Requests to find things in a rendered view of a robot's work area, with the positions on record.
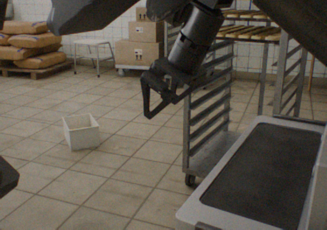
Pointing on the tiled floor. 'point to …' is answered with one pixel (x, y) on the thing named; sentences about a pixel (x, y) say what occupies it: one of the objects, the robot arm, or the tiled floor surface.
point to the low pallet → (8, 71)
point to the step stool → (93, 53)
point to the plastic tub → (81, 131)
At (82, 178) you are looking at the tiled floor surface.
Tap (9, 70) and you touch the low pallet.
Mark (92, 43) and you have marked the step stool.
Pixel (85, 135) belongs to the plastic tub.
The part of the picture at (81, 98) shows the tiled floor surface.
